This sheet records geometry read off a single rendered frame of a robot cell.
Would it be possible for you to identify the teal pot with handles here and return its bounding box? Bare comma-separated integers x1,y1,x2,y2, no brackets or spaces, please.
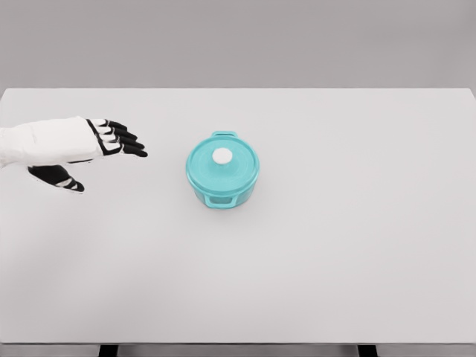
187,130,260,210

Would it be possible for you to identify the teal pot lid white knob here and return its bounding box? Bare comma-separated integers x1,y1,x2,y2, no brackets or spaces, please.
185,135,260,196

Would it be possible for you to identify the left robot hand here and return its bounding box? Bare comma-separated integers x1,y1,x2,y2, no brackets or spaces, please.
27,116,149,194

